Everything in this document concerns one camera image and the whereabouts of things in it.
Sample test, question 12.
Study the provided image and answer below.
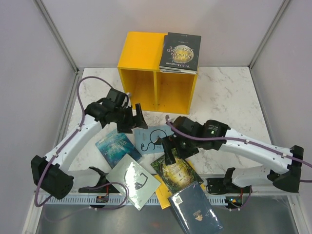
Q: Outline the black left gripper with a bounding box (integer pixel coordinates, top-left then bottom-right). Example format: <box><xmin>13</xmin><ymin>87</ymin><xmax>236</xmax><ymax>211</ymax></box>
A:
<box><xmin>113</xmin><ymin>103</ymin><xmax>147</xmax><ymax>134</ymax></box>

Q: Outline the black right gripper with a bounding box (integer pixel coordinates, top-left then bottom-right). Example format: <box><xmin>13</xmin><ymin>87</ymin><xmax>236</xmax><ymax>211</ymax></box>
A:
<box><xmin>161</xmin><ymin>133</ymin><xmax>200</xmax><ymax>164</ymax></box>

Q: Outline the light blue cat book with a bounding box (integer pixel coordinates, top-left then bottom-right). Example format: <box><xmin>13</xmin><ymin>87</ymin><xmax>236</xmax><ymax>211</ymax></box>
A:
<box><xmin>134</xmin><ymin>125</ymin><xmax>173</xmax><ymax>155</ymax></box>

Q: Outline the navy blue crest book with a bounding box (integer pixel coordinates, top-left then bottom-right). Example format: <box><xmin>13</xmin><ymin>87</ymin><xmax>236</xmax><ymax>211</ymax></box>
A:
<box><xmin>168</xmin><ymin>181</ymin><xmax>224</xmax><ymax>234</ymax></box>

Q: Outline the black Moon and Sixpence book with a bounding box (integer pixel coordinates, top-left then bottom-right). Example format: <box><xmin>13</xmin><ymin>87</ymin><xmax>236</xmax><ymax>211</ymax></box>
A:
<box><xmin>159</xmin><ymin>32</ymin><xmax>201</xmax><ymax>75</ymax></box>

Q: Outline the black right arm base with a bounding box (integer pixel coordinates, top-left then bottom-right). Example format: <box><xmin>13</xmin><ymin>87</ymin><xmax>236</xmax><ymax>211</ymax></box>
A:
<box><xmin>206</xmin><ymin>167</ymin><xmax>251</xmax><ymax>195</ymax></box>

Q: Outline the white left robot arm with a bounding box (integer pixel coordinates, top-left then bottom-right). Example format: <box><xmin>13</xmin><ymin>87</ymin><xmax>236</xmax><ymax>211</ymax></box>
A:
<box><xmin>31</xmin><ymin>88</ymin><xmax>148</xmax><ymax>199</ymax></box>

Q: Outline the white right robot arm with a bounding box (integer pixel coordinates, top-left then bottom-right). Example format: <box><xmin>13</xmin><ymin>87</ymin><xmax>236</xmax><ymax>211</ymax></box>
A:
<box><xmin>160</xmin><ymin>116</ymin><xmax>304</xmax><ymax>193</ymax></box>

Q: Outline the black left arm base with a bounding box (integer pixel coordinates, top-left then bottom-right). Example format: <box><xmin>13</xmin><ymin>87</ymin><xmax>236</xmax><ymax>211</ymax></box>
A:
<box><xmin>76</xmin><ymin>166</ymin><xmax>119</xmax><ymax>195</ymax></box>

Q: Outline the green forest cover book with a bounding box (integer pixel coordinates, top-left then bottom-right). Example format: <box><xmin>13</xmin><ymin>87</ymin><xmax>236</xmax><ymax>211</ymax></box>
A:
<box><xmin>151</xmin><ymin>149</ymin><xmax>203</xmax><ymax>194</ymax></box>

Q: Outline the teal ocean cover book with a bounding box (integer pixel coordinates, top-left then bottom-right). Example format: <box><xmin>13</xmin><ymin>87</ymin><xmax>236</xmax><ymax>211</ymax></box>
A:
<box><xmin>95</xmin><ymin>130</ymin><xmax>142</xmax><ymax>168</ymax></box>

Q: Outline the yellow file folder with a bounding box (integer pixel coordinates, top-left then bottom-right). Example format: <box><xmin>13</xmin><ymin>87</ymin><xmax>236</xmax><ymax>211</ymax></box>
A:
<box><xmin>154</xmin><ymin>175</ymin><xmax>173</xmax><ymax>210</ymax></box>

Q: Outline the pale grey-green circle book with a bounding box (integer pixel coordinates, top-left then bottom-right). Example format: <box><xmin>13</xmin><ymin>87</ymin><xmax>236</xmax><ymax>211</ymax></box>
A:
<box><xmin>106</xmin><ymin>155</ymin><xmax>160</xmax><ymax>211</ymax></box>

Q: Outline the yellow wooden shelf box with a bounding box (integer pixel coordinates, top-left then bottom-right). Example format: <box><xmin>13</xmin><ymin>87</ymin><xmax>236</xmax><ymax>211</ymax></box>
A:
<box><xmin>117</xmin><ymin>32</ymin><xmax>197</xmax><ymax>115</ymax></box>

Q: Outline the white slotted cable duct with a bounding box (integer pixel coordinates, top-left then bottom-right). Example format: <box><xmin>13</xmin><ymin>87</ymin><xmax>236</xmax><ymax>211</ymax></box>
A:
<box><xmin>46</xmin><ymin>195</ymin><xmax>229</xmax><ymax>206</ymax></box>

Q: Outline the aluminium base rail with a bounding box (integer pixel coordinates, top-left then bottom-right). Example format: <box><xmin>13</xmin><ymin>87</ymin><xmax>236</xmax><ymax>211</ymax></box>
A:
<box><xmin>34</xmin><ymin>175</ymin><xmax>300</xmax><ymax>196</ymax></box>

